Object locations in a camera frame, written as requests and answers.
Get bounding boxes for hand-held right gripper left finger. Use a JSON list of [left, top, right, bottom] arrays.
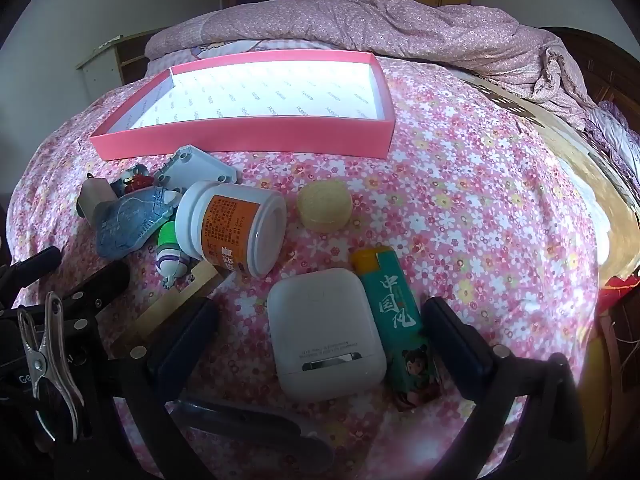
[[107, 296, 221, 480]]

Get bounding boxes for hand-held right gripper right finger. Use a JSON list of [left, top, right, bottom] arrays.
[[422, 296, 588, 480]]

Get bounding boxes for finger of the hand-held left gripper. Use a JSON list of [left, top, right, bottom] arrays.
[[0, 246, 63, 291], [0, 260, 132, 341]]

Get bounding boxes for wooden block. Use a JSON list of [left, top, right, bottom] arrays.
[[135, 262, 226, 341]]

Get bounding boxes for green lighter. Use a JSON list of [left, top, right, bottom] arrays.
[[350, 249, 443, 411]]

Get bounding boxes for green and white toy figure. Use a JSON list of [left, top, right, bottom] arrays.
[[155, 221, 193, 288]]

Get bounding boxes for white charger plug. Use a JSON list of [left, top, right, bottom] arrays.
[[77, 175, 121, 221]]

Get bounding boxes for red and blue toy figure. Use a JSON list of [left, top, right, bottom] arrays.
[[111, 165, 183, 206]]

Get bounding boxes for white jar with orange label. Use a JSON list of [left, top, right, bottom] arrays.
[[175, 181, 288, 278]]

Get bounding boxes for light blue oval case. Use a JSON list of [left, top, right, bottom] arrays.
[[172, 397, 336, 467]]

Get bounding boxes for white earbuds case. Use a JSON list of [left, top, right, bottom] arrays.
[[266, 268, 388, 402]]

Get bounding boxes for grey plastic block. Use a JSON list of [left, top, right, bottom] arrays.
[[154, 144, 240, 196]]

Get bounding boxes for round yellow lid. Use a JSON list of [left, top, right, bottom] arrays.
[[296, 180, 353, 233]]

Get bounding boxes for pink cardboard box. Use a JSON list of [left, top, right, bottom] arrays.
[[90, 50, 396, 161]]

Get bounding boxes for metal spring clip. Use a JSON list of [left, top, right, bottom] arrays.
[[16, 291, 85, 442]]

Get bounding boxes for pink floral bedsheet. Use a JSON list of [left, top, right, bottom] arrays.
[[7, 55, 626, 480]]

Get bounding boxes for red cloth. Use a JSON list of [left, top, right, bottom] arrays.
[[597, 274, 640, 313]]

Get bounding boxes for wooden nightstand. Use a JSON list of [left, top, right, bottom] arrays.
[[75, 34, 163, 106]]

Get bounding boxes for golden patterned blanket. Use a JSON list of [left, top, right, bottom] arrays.
[[465, 70, 640, 291]]

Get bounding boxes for cartoon print pillow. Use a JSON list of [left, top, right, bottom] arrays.
[[147, 39, 311, 73]]

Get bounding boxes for silver purple pillow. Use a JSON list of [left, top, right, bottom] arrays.
[[582, 100, 640, 191]]

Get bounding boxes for dark wooden headboard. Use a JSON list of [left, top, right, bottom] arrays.
[[542, 26, 640, 111]]

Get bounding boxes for purple floral quilt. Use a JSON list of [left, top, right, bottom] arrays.
[[145, 0, 601, 121]]

